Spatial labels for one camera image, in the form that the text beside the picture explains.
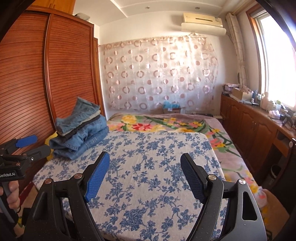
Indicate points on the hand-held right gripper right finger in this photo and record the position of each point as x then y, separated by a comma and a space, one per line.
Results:
193, 178

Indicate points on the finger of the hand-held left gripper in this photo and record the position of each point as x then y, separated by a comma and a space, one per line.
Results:
38, 153
26, 141

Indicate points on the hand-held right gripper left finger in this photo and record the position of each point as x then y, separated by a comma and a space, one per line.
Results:
97, 176

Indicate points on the teal pants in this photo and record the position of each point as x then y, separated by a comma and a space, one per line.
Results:
78, 118

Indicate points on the dark folded pants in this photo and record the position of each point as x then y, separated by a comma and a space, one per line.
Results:
90, 125

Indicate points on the grey-green folded pants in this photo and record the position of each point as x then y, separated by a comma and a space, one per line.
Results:
97, 115

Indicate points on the person's left hand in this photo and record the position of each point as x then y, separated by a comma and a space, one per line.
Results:
14, 197

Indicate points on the yellow cushion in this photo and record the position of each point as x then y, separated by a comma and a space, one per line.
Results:
50, 143

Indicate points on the blue folded jeans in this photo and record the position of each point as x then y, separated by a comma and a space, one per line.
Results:
92, 143
78, 139

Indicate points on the pink floral blanket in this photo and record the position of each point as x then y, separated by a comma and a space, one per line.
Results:
161, 122

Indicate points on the wooden slatted wardrobe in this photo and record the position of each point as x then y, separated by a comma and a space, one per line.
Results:
57, 81

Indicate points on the blue box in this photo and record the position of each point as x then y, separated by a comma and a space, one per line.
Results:
172, 108

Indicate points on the wooden sideboard cabinet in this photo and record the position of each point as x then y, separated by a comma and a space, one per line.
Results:
249, 129

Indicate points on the waste bin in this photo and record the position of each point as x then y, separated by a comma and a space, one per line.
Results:
275, 172

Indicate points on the brown seat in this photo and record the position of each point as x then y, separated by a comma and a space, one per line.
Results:
277, 206

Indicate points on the stack of papers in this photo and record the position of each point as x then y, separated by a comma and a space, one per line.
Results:
230, 88

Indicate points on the blue bottle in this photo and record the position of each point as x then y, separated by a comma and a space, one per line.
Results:
255, 96

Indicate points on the white dock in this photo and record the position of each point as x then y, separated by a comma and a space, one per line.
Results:
274, 115

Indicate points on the white bottle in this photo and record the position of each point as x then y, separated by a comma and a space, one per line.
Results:
264, 100

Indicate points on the sheer circle-pattern curtain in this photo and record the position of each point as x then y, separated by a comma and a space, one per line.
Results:
159, 74

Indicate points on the black tools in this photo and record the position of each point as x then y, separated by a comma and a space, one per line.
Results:
288, 117

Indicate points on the beige window curtain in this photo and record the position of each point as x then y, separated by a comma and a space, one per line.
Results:
238, 51

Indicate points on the white box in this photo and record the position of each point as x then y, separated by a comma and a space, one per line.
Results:
83, 16

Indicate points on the wooden overhead cabinet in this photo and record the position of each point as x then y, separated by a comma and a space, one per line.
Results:
57, 7

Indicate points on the window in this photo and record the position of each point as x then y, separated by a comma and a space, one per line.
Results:
277, 58

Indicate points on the beige air conditioner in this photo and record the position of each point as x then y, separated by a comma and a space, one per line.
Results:
203, 25

